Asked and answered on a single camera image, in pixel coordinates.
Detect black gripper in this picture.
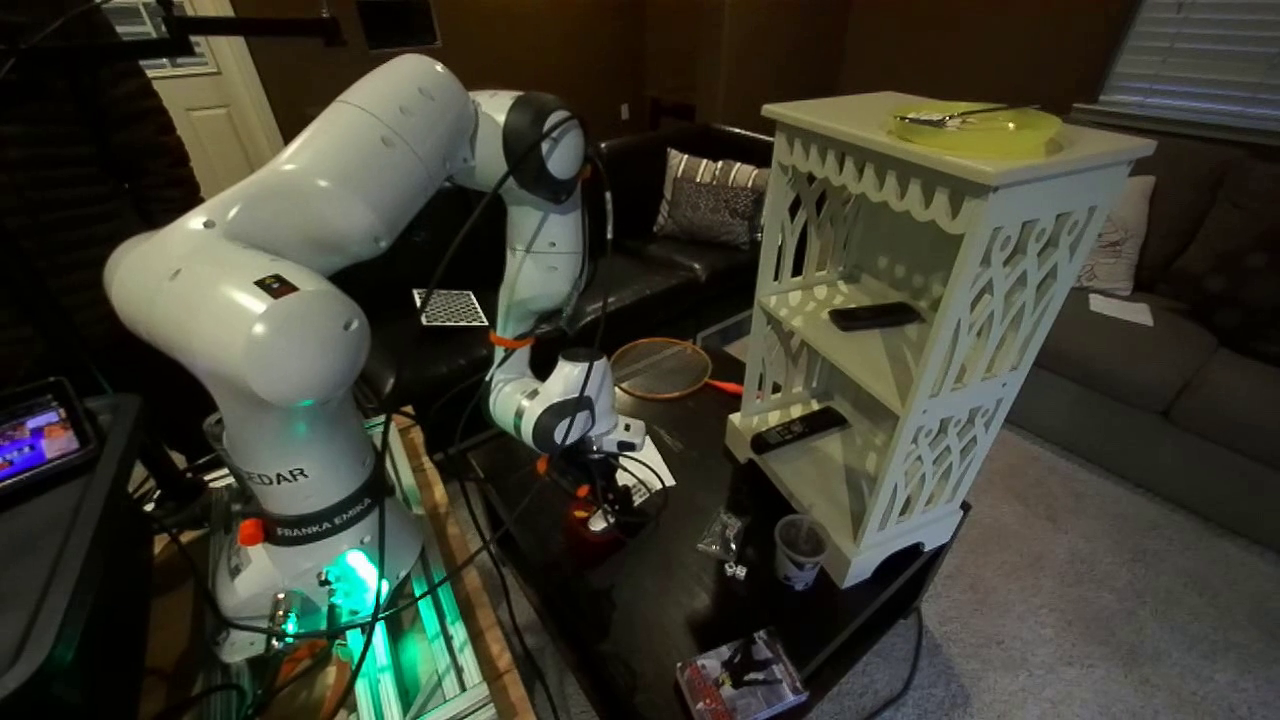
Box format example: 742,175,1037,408
575,416,675,512

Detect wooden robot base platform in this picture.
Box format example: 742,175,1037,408
209,416,538,720

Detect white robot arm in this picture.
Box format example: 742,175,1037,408
105,54,647,659

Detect black remote lower shelf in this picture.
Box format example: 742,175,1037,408
750,408,849,457

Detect black remote shelf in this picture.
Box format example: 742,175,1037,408
750,408,849,457
830,302,920,333

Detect black remote middle shelf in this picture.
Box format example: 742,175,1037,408
830,302,920,333

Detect white lattice shelf unit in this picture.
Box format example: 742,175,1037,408
724,92,1154,589

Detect crumpled clear wrapper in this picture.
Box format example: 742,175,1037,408
702,512,750,580

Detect black leather sofa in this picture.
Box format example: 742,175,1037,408
337,124,771,411

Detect checkered card on sofa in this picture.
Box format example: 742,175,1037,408
412,287,487,328

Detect patterned throw pillow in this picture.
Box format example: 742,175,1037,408
654,148,770,243

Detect spoon on plate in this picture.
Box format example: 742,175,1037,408
896,103,1005,127

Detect white paper on couch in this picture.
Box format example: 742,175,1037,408
1084,293,1156,328

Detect yellow plate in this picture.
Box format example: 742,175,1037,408
894,108,1063,159

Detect light cushion on couch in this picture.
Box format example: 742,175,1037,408
1079,175,1156,298

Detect white door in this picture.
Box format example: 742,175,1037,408
105,0,283,198

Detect grey fabric couch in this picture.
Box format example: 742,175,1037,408
1012,137,1280,549

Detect tablet screen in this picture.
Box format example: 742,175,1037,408
0,375,99,504

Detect window blinds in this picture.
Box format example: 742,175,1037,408
1078,0,1280,146

